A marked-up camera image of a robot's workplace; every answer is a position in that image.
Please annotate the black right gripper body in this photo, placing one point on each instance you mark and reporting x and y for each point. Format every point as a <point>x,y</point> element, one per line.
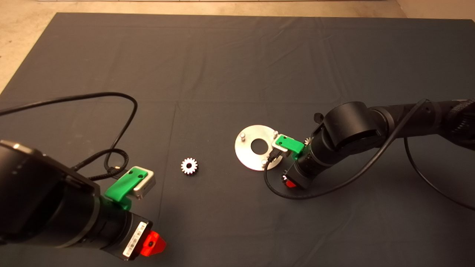
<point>306,168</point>

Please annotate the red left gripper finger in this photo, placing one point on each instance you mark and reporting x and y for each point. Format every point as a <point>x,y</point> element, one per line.
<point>154,244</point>

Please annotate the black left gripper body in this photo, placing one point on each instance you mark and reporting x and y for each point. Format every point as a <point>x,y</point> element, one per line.
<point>120,233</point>

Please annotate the dark steel planetary gear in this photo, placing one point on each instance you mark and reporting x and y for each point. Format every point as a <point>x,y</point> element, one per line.
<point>307,141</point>

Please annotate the green left camera mount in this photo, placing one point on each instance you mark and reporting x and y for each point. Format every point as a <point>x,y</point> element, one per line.
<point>126,185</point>

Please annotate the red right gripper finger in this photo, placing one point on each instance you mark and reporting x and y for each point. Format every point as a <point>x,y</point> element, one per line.
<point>290,183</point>

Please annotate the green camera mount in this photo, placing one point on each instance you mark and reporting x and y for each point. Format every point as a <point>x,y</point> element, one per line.
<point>291,144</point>
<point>126,185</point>

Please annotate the bright steel planetary gear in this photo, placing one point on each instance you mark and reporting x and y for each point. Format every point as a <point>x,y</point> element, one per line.
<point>189,163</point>

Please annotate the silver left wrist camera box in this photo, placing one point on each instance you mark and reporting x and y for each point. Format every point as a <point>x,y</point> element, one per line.
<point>146,187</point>

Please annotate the dark grey table cloth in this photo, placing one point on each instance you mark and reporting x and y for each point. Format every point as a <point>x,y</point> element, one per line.
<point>222,74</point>

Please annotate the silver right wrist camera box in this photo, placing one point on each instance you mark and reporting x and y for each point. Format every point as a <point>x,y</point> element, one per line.
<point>281,151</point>

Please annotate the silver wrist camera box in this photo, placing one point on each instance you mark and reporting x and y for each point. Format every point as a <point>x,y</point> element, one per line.
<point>146,187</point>
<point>281,151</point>

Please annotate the green right camera mount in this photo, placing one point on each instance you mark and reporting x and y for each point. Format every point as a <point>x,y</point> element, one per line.
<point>291,144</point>

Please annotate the round metal carrier plate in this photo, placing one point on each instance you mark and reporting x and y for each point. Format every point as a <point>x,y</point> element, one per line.
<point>246,155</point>

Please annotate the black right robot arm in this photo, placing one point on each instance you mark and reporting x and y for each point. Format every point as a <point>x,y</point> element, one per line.
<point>352,126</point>

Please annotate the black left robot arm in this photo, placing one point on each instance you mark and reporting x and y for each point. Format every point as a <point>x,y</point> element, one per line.
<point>37,196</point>

